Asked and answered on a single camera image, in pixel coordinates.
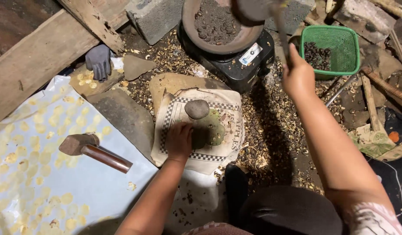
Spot person's left hand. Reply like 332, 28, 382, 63
165, 121, 194, 163

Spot person's right hand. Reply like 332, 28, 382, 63
281, 43, 316, 99

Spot dark long-handled ladle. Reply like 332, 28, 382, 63
230, 0, 292, 66

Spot round grey pounding stone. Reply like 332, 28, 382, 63
184, 99, 210, 120

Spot heap of dark roasted nuts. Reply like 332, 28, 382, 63
304, 41, 332, 71

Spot grey concrete block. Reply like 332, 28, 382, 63
264, 0, 316, 36
125, 0, 186, 46

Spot checkered printed paper sheet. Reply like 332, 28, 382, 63
151, 87, 245, 176

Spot tan flat stone slab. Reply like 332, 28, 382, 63
148, 72, 231, 111

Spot black gas stove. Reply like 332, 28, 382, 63
177, 22, 276, 94

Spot green plastic mesh basket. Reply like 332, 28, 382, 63
299, 25, 361, 81

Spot thin metal rod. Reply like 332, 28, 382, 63
325, 73, 360, 108

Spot dark grey stone slab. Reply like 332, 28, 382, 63
86, 88, 156, 164

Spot scattered heap of nut husks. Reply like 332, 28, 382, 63
121, 29, 355, 194

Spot small triangular stone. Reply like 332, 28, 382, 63
123, 54, 157, 81

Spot flat grey stone block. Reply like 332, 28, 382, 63
332, 0, 397, 45

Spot dark sand with roasted nuts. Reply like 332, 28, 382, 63
194, 0, 242, 46

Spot small wooden board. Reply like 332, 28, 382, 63
68, 63, 125, 97

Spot thin wooden stick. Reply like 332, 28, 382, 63
360, 74, 382, 132

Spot white crumpled plastic scrap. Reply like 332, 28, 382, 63
110, 57, 125, 70

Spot brown clay roasting pan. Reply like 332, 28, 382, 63
181, 0, 265, 55

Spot rusty ribbed rod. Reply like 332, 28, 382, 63
362, 65, 402, 106

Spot white plastic sheet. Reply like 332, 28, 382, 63
0, 75, 227, 235

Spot grey work glove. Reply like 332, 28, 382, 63
85, 44, 112, 82

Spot small heap of yellow chips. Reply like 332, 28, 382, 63
76, 69, 98, 89

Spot crumpled green printed paper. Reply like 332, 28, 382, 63
347, 123, 402, 162

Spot person's dark trousers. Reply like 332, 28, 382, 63
224, 164, 344, 235

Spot worn narrow wooden plank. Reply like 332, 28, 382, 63
57, 0, 126, 55

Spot spread of flattened yellow chips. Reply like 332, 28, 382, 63
0, 86, 113, 235

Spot wide wooden plank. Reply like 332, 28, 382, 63
0, 0, 130, 128

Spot person's patterned shirt sleeve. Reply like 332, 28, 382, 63
346, 202, 402, 235

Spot hammer with brown handle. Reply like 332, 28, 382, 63
59, 133, 134, 174

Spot thin white cable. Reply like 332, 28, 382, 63
367, 155, 402, 226

